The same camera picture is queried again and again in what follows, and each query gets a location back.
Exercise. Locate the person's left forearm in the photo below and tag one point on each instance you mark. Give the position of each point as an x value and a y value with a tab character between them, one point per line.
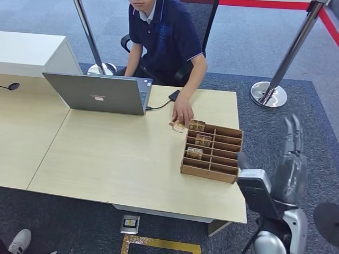
197	75

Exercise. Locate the person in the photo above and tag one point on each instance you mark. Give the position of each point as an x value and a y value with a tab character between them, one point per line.
165	38

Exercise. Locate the wooden card organizer tray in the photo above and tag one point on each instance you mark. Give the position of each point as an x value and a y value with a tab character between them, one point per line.
211	164

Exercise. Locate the brown patterned card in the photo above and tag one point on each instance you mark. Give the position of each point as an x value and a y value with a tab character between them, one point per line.
177	126
203	141
195	153
196	125

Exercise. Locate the black round desk microphone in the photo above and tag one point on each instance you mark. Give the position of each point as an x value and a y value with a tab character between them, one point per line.
12	86

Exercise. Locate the grey laptop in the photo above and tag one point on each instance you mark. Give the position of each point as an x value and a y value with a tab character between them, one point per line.
100	94

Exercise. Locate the white shoe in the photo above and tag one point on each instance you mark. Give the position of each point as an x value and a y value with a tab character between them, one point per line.
20	242

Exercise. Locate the red barrier belt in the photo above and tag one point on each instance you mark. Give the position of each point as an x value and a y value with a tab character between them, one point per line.
278	5

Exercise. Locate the white cabinet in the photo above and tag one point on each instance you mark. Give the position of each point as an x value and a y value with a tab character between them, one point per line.
32	54

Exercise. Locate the white desk leg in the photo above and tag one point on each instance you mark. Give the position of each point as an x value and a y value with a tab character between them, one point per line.
218	228

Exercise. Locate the metal floor socket box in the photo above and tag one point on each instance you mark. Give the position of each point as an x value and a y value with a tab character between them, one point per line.
130	224

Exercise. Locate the black office chair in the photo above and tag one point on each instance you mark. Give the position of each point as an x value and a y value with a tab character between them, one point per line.
205	31

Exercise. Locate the black round disc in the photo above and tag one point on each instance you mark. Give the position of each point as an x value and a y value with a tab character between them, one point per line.
328	224

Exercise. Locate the person's left hand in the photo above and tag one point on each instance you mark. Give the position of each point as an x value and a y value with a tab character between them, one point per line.
183	108

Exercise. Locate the chrome stanchion post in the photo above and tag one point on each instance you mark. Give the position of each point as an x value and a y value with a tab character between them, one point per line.
92	42
286	59

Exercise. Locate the person's right forearm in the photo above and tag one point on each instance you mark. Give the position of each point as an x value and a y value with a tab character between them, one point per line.
134	59

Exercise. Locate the small black flat device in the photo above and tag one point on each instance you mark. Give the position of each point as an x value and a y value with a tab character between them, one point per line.
174	95

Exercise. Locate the black pale wrist camera box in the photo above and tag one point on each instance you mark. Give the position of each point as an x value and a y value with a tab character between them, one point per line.
258	191

